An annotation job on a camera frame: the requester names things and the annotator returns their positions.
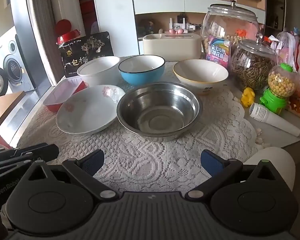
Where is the red white plastic tray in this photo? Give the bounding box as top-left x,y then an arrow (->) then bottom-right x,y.
43,76 -> 86,113

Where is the stainless steel bowl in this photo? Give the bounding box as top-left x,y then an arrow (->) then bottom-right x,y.
116,82 -> 203,142

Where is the white bowl yellow rim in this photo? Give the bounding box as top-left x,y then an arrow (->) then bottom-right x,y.
173,59 -> 229,94

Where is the white paper bowl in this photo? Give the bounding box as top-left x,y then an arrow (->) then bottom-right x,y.
77,56 -> 121,87

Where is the blue enamel bowl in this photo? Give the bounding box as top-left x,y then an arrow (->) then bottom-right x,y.
119,55 -> 166,86

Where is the white lace tablecloth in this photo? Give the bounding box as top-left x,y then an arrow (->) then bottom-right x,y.
18,86 -> 258,193

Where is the wooden side table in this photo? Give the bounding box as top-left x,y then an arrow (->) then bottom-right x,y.
0,92 -> 26,125

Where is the white floral plate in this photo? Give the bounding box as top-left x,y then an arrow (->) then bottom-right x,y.
56,85 -> 125,135

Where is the yellow duck toy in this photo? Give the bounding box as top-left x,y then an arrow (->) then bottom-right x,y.
241,87 -> 255,108

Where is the washing machine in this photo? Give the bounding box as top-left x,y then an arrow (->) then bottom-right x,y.
0,26 -> 35,94

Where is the sunflower seed glass jar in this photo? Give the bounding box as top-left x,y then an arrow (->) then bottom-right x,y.
230,32 -> 277,92

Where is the black snack bag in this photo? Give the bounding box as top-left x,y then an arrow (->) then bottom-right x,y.
58,31 -> 114,78

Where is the pink marshmallow bag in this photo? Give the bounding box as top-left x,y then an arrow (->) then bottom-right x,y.
206,35 -> 232,68

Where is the cream tissue box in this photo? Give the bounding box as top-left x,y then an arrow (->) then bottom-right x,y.
142,34 -> 202,62

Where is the pink plastic bag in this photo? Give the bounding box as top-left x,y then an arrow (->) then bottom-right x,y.
275,28 -> 300,73

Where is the red trash bin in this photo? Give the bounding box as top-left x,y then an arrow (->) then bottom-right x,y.
55,19 -> 81,45

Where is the large glass jar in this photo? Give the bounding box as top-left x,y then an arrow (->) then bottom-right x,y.
200,0 -> 260,54

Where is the white wifi router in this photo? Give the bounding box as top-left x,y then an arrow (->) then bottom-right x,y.
169,15 -> 202,31

